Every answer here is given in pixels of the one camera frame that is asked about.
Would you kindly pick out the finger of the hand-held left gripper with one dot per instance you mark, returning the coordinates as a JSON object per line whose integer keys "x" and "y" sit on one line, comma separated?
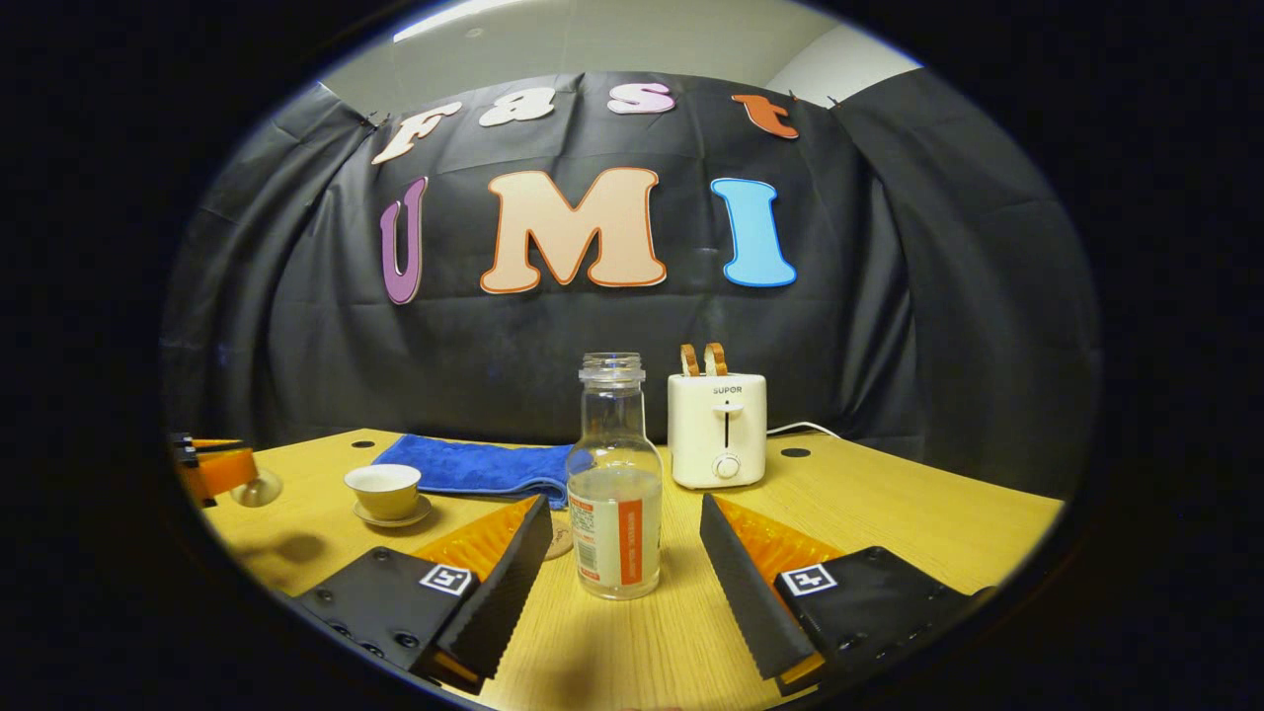
{"x": 202, "y": 444}
{"x": 222, "y": 474}

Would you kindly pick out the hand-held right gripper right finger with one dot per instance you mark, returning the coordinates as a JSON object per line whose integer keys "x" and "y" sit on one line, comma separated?
{"x": 746, "y": 602}

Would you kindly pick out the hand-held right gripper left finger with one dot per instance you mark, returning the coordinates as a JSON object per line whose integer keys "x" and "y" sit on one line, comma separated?
{"x": 509, "y": 588}

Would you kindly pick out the cream teacup lid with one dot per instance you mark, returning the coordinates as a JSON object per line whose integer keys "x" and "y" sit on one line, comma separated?
{"x": 261, "y": 491}

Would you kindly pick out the round cork coaster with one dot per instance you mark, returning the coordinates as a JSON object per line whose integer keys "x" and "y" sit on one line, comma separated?
{"x": 561, "y": 541}

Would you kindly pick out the clear glass water bottle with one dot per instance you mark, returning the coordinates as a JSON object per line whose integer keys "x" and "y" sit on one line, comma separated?
{"x": 614, "y": 513}

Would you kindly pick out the cream teacup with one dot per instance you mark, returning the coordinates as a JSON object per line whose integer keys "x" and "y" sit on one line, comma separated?
{"x": 383, "y": 499}

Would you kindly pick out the cream saucer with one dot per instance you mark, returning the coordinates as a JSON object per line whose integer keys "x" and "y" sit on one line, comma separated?
{"x": 415, "y": 515}

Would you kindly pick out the blue towel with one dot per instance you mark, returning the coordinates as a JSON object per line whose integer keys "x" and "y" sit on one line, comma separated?
{"x": 474, "y": 464}

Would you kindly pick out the white toaster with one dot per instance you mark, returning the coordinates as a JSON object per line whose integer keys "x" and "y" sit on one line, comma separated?
{"x": 701, "y": 439}

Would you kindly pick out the bread slice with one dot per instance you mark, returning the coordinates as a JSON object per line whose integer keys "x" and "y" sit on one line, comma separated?
{"x": 689, "y": 360}
{"x": 715, "y": 359}

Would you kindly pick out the black backdrop cloth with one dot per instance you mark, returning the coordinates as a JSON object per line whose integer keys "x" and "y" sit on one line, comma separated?
{"x": 592, "y": 326}

